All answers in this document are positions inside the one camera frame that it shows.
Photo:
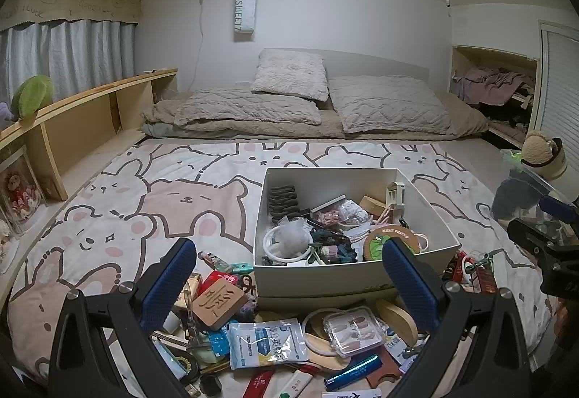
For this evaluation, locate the carved wooden stamp block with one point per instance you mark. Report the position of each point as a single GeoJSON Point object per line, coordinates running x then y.
{"type": "Point", "coordinates": [219, 303]}

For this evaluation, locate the white lighter with red cap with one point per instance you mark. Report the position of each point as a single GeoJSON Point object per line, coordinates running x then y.
{"type": "Point", "coordinates": [294, 384]}

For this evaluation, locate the blue metallic tube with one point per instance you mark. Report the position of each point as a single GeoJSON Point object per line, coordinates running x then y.
{"type": "Point", "coordinates": [353, 373]}

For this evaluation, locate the clear box of fake nails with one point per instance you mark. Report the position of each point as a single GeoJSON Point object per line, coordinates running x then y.
{"type": "Point", "coordinates": [355, 330]}

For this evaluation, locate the red printed charm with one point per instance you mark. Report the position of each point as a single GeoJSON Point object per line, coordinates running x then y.
{"type": "Point", "coordinates": [486, 285]}

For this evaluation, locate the white blue medicine packet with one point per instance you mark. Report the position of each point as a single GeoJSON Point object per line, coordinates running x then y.
{"type": "Point", "coordinates": [262, 346]}

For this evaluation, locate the red snack packet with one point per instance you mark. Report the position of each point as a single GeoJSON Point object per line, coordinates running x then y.
{"type": "Point", "coordinates": [222, 279]}

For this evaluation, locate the white hanging paper bag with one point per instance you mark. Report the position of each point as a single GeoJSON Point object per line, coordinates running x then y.
{"type": "Point", "coordinates": [245, 11]}

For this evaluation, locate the pale blue curtain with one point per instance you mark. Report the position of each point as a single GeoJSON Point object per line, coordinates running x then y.
{"type": "Point", "coordinates": [68, 54]}

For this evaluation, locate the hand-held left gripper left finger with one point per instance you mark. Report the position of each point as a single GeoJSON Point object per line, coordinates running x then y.
{"type": "Point", "coordinates": [169, 285]}

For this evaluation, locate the white mesh bath puff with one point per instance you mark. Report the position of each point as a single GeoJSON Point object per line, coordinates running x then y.
{"type": "Point", "coordinates": [294, 237]}

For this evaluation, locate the flat grey white box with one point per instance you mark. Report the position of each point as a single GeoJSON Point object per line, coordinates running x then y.
{"type": "Point", "coordinates": [328, 203]}

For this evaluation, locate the small glass bottle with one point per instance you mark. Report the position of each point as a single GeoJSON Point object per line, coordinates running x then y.
{"type": "Point", "coordinates": [215, 261]}

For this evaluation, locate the small blue white packet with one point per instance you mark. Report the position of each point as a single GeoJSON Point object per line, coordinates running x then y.
{"type": "Point", "coordinates": [400, 348]}

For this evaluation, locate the white louvered door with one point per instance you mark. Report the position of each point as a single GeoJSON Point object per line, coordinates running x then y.
{"type": "Point", "coordinates": [561, 77]}

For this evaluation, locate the white cardboard box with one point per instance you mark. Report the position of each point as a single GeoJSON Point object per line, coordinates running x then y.
{"type": "Point", "coordinates": [316, 282]}

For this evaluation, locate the wooden wall niche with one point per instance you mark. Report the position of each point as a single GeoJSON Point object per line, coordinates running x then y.
{"type": "Point", "coordinates": [461, 59]}

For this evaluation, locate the black gold round badge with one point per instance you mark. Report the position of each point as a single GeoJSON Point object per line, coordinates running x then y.
{"type": "Point", "coordinates": [186, 366]}

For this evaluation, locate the brown plush with white hat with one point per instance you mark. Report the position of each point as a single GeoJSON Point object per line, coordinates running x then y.
{"type": "Point", "coordinates": [540, 151]}

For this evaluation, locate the clear display box with doll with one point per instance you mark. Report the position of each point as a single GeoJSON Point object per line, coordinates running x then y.
{"type": "Point", "coordinates": [20, 194]}

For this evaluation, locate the fluffy beige pillow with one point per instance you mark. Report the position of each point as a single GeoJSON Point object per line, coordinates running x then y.
{"type": "Point", "coordinates": [289, 74]}

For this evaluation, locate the purple knitted scrunchie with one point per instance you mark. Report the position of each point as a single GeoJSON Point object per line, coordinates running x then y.
{"type": "Point", "coordinates": [249, 306]}

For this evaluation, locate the black hair claw clip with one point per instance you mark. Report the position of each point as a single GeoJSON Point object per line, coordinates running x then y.
{"type": "Point", "coordinates": [284, 201]}

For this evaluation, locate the teal small packet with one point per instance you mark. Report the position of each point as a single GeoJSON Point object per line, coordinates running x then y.
{"type": "Point", "coordinates": [219, 343]}

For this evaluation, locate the green plush toy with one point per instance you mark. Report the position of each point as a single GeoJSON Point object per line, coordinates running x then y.
{"type": "Point", "coordinates": [31, 95]}

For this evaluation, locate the clear plastic container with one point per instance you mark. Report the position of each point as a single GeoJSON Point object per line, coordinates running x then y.
{"type": "Point", "coordinates": [533, 181]}

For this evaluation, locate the wooden bedside shelf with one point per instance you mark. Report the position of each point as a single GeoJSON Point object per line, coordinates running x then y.
{"type": "Point", "coordinates": [72, 122]}

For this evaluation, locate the dark blue cloth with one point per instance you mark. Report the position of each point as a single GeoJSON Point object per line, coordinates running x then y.
{"type": "Point", "coordinates": [513, 199]}

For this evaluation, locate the grey headboard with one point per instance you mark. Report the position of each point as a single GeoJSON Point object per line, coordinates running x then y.
{"type": "Point", "coordinates": [375, 63]}

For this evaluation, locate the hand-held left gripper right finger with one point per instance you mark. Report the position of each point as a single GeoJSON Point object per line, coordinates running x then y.
{"type": "Point", "coordinates": [409, 285]}

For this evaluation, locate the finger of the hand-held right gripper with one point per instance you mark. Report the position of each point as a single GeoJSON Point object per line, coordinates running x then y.
{"type": "Point", "coordinates": [556, 206]}
{"type": "Point", "coordinates": [527, 237]}

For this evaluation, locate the round frog print coaster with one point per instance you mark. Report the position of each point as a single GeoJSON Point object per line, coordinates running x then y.
{"type": "Point", "coordinates": [389, 244]}

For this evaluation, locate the red pouch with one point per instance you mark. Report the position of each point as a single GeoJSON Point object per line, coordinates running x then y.
{"type": "Point", "coordinates": [260, 384]}

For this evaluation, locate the pile of clothes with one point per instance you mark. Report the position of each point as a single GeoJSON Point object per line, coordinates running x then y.
{"type": "Point", "coordinates": [493, 86]}

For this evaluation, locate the bear and rabbit printed bedsheet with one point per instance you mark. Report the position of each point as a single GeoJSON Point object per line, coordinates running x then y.
{"type": "Point", "coordinates": [181, 199]}

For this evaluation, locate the brown leather piece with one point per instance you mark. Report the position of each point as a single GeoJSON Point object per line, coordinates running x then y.
{"type": "Point", "coordinates": [386, 376]}

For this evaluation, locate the beige duvet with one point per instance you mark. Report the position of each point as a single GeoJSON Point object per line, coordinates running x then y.
{"type": "Point", "coordinates": [466, 117]}

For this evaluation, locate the teal small box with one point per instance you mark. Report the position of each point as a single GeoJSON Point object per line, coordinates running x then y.
{"type": "Point", "coordinates": [243, 267]}

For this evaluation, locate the white plastic holder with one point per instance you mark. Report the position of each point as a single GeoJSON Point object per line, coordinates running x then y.
{"type": "Point", "coordinates": [396, 196]}

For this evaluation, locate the small wooden box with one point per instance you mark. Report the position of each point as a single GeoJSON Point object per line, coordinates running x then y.
{"type": "Point", "coordinates": [372, 204]}

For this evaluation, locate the curved wooden piece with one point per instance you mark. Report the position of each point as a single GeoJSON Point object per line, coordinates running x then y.
{"type": "Point", "coordinates": [398, 321]}

